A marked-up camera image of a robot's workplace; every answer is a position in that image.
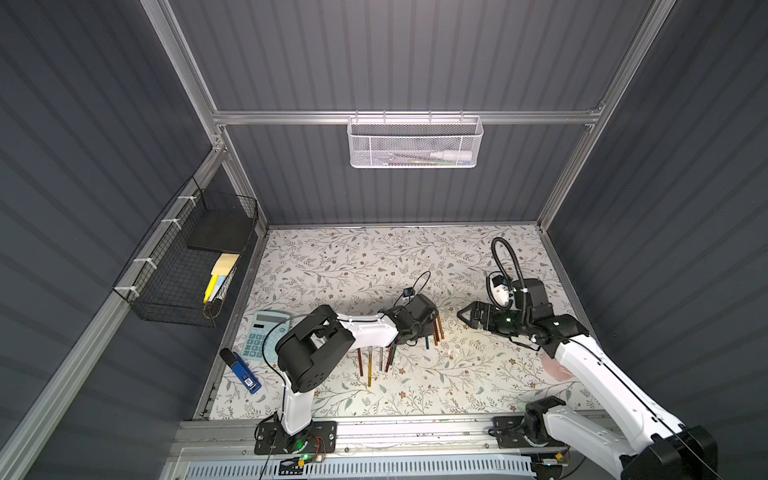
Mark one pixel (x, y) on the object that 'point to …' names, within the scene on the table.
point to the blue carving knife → (427, 342)
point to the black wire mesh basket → (181, 262)
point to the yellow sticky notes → (221, 270)
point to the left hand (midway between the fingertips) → (435, 330)
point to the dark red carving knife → (360, 362)
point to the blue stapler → (252, 383)
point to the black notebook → (218, 230)
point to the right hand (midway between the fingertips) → (474, 317)
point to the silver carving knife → (381, 351)
